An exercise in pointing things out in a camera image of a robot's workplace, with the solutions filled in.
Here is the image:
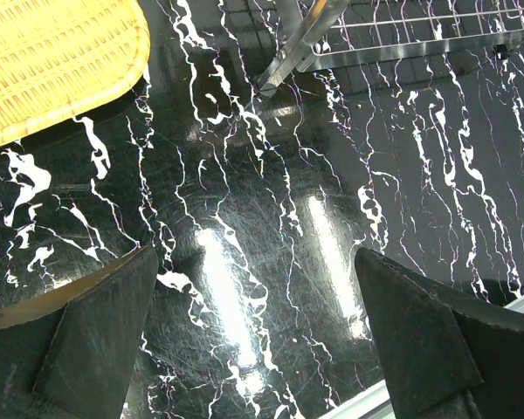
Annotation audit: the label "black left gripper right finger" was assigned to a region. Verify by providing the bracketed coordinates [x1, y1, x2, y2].
[354, 245, 524, 419]

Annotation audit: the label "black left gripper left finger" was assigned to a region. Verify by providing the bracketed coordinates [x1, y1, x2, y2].
[0, 246, 158, 418]

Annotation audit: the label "tan plates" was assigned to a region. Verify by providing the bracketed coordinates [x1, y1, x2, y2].
[0, 1, 150, 147]

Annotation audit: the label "stainless steel dish rack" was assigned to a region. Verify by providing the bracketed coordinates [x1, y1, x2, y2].
[257, 1, 524, 97]

